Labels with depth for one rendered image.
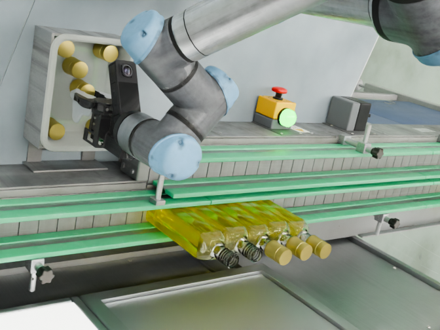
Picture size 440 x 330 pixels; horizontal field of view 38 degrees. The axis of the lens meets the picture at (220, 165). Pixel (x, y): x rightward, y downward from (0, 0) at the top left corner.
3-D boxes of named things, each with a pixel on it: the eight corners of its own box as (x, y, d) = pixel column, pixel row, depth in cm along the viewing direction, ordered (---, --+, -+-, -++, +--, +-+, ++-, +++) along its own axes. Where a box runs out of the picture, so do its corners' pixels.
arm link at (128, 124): (132, 116, 104) (173, 119, 109) (118, 109, 107) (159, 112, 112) (124, 160, 106) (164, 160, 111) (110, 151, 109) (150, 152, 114)
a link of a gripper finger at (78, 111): (55, 115, 123) (82, 129, 117) (59, 85, 122) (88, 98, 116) (69, 115, 125) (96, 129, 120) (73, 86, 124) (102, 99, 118)
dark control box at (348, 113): (324, 122, 179) (346, 131, 173) (330, 94, 177) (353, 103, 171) (343, 122, 184) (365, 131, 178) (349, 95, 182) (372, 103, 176)
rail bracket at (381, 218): (350, 224, 182) (387, 243, 172) (356, 201, 180) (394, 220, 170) (359, 222, 184) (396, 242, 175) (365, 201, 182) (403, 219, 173)
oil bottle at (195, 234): (144, 220, 135) (203, 266, 119) (148, 196, 133) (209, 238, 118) (166, 218, 138) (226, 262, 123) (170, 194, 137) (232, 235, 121)
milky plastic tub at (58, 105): (22, 138, 125) (40, 152, 119) (35, 24, 119) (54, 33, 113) (101, 137, 136) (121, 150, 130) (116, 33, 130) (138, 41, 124)
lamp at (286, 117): (275, 124, 157) (283, 128, 155) (279, 107, 156) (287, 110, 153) (288, 125, 160) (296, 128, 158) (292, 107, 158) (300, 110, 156)
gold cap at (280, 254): (262, 257, 125) (277, 267, 122) (266, 241, 124) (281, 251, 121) (275, 255, 127) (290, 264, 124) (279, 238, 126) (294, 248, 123)
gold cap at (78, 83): (71, 77, 125) (80, 83, 122) (86, 79, 127) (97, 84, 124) (67, 95, 126) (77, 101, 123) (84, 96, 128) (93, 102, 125)
